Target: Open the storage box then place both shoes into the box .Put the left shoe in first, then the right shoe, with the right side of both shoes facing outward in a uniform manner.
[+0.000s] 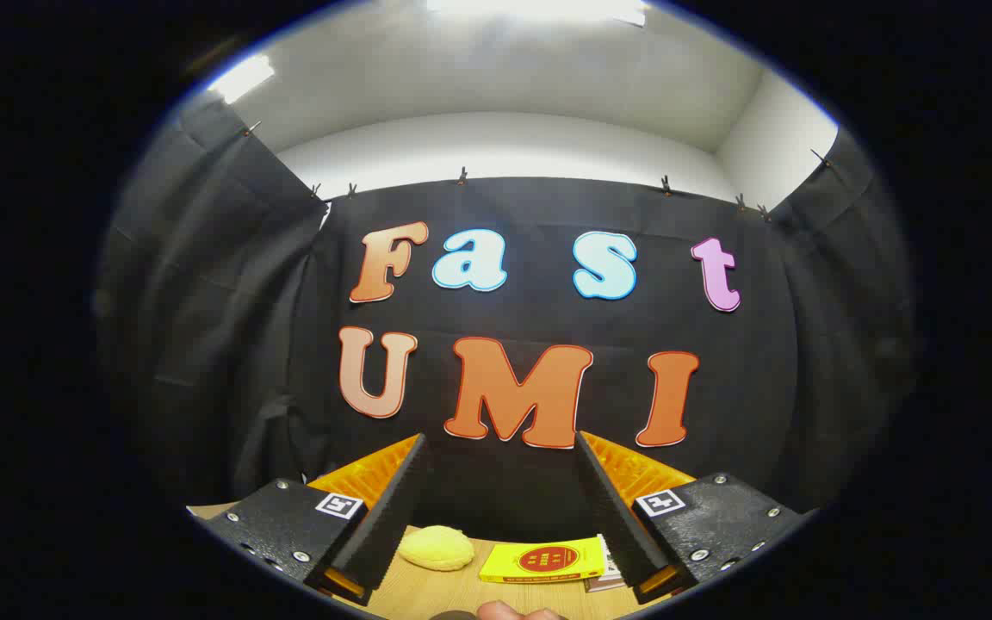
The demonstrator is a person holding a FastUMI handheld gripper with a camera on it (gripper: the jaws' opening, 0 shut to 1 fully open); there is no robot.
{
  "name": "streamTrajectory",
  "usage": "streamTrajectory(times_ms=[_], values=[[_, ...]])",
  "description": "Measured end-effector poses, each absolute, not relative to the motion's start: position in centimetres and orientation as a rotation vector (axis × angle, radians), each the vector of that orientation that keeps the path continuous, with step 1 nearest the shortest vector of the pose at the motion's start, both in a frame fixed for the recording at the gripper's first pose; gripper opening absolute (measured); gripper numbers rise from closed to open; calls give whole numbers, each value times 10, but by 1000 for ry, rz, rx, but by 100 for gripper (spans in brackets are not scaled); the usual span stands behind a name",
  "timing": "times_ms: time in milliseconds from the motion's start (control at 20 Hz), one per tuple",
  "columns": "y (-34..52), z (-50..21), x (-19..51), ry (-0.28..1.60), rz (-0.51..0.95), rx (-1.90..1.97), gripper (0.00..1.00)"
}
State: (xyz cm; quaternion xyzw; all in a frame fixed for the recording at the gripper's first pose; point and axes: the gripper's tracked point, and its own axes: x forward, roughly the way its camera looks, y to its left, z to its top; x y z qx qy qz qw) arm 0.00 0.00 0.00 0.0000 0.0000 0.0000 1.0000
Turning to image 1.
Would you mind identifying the yellow plush bread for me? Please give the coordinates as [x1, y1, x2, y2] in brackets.
[399, 525, 475, 572]

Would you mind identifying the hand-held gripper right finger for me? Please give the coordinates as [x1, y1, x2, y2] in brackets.
[576, 431, 808, 603]

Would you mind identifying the ceiling light panel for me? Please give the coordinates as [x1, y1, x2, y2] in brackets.
[208, 53, 276, 104]

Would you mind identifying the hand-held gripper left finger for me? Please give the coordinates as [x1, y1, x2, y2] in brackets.
[201, 433, 430, 606]

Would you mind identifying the white book stack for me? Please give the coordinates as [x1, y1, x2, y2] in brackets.
[586, 534, 630, 593]

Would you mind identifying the yellow book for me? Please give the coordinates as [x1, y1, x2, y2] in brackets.
[479, 538, 607, 585]

